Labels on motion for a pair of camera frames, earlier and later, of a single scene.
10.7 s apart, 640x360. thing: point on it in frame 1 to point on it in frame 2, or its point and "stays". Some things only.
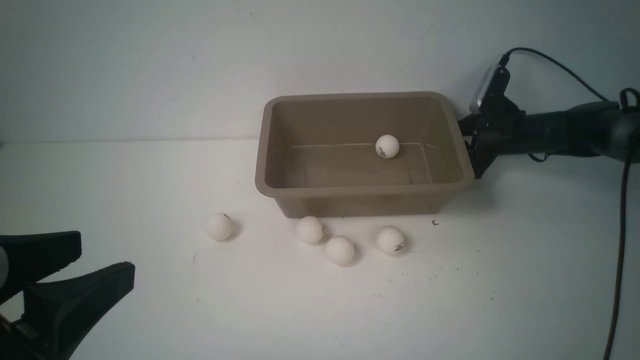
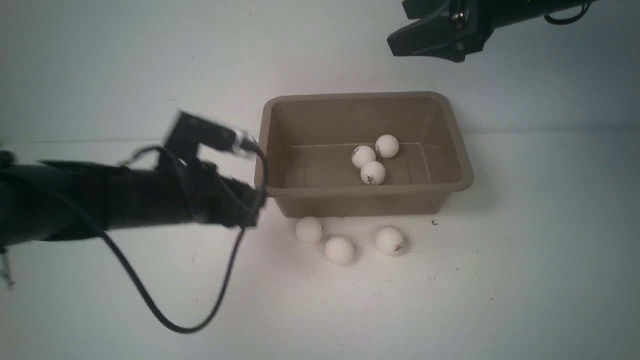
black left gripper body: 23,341 to 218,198
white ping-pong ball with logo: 390,240 stays
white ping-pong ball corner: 387,146 stays
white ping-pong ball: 310,230 stays
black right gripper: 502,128 to 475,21
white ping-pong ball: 340,250 stays
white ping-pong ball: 219,226 to 362,154
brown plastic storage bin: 317,155 stays
